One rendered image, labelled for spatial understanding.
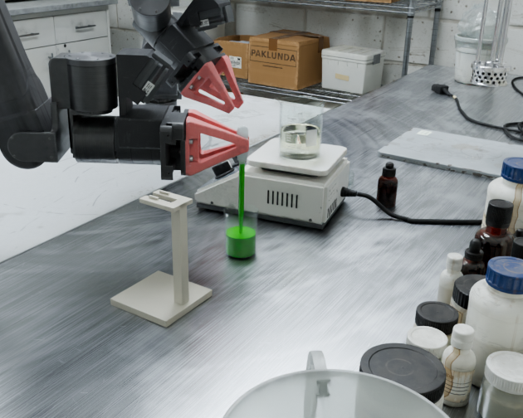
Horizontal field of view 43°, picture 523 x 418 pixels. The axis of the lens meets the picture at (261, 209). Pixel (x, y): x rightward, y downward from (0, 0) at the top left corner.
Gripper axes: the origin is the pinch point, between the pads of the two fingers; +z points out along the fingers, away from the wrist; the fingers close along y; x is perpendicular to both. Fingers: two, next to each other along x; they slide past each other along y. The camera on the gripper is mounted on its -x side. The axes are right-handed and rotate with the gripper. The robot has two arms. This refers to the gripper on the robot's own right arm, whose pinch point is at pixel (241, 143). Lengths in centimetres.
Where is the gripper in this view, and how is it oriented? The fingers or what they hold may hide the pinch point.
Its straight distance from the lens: 79.9
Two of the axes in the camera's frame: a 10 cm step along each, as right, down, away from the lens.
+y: -0.1, -3.9, 9.2
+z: 10.0, 0.3, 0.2
